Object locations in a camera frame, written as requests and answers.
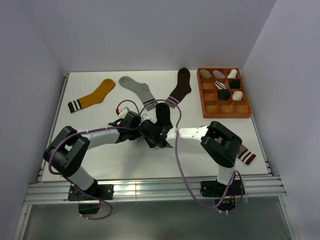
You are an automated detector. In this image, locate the black sock with white stripes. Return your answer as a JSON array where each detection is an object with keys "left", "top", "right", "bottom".
[{"left": 154, "top": 102, "right": 173, "bottom": 132}]

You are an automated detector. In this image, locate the plain black sock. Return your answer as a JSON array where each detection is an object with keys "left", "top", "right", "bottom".
[{"left": 217, "top": 89, "right": 231, "bottom": 101}]

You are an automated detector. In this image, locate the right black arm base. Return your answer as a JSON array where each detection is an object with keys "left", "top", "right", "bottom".
[{"left": 200, "top": 180, "right": 246, "bottom": 212}]

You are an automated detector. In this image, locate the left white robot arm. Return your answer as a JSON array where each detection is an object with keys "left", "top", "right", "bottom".
[{"left": 43, "top": 111, "right": 142, "bottom": 200}]

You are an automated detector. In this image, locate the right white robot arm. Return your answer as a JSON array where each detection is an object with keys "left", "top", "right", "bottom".
[{"left": 137, "top": 120, "right": 242, "bottom": 195}]

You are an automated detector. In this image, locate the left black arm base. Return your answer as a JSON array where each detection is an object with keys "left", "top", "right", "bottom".
[{"left": 67, "top": 184, "right": 114, "bottom": 220}]

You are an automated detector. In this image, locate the grey sock with black stripes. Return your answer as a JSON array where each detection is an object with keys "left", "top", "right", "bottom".
[{"left": 118, "top": 76, "right": 158, "bottom": 111}]

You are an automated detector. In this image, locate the mustard yellow sock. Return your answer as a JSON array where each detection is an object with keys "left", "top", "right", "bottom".
[{"left": 67, "top": 78, "right": 116, "bottom": 114}]

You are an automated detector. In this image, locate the brown sock with pink stripes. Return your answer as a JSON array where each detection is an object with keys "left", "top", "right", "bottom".
[{"left": 165, "top": 67, "right": 192, "bottom": 109}]

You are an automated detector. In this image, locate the rolled beige sock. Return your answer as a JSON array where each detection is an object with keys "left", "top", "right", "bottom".
[{"left": 199, "top": 68, "right": 212, "bottom": 79}]

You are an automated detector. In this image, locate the orange wooden compartment tray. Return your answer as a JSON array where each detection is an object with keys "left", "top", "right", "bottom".
[{"left": 196, "top": 67, "right": 252, "bottom": 119}]

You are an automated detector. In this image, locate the rolled striped sock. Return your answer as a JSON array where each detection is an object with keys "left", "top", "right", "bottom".
[{"left": 214, "top": 80, "right": 227, "bottom": 90}]

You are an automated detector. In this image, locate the rolled grey sock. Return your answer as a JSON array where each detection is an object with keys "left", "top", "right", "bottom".
[{"left": 212, "top": 69, "right": 226, "bottom": 79}]

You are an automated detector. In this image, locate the rolled cream sock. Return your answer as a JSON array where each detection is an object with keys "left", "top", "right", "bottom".
[{"left": 232, "top": 90, "right": 244, "bottom": 101}]

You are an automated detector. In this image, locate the rolled black sock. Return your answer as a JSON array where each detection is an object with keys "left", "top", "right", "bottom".
[{"left": 228, "top": 79, "right": 241, "bottom": 89}]

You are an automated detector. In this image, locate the tan sock with maroon cuff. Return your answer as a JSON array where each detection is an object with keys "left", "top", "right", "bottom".
[{"left": 237, "top": 145, "right": 256, "bottom": 166}]

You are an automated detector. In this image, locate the rolled white sock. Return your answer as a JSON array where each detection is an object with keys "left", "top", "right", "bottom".
[{"left": 227, "top": 69, "right": 238, "bottom": 79}]

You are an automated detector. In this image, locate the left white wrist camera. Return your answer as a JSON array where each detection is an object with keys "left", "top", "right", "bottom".
[{"left": 115, "top": 107, "right": 130, "bottom": 119}]

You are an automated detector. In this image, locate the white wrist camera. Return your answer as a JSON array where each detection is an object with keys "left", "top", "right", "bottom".
[
  {"left": 141, "top": 113, "right": 152, "bottom": 122},
  {"left": 115, "top": 107, "right": 130, "bottom": 119}
]

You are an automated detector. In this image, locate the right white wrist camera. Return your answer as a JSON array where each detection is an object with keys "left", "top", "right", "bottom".
[{"left": 141, "top": 113, "right": 152, "bottom": 122}]

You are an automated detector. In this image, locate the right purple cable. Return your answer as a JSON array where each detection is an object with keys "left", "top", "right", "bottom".
[{"left": 138, "top": 98, "right": 245, "bottom": 213}]

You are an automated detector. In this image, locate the purple cable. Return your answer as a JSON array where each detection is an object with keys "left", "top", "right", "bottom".
[
  {"left": 48, "top": 99, "right": 145, "bottom": 221},
  {"left": 138, "top": 98, "right": 245, "bottom": 213}
]

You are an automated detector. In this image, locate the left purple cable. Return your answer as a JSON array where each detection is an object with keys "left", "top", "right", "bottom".
[{"left": 48, "top": 99, "right": 145, "bottom": 221}]

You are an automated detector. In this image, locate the aluminium frame rail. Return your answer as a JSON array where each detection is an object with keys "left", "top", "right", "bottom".
[{"left": 23, "top": 175, "right": 286, "bottom": 205}]

